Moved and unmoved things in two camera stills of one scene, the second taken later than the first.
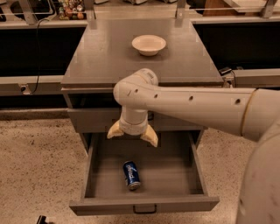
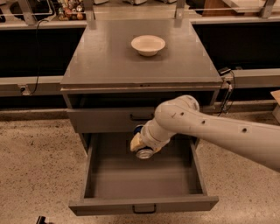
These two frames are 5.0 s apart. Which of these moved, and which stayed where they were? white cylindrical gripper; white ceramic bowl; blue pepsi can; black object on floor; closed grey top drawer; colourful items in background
Moved: blue pepsi can; white cylindrical gripper
Stayed: colourful items in background; white ceramic bowl; closed grey top drawer; black object on floor
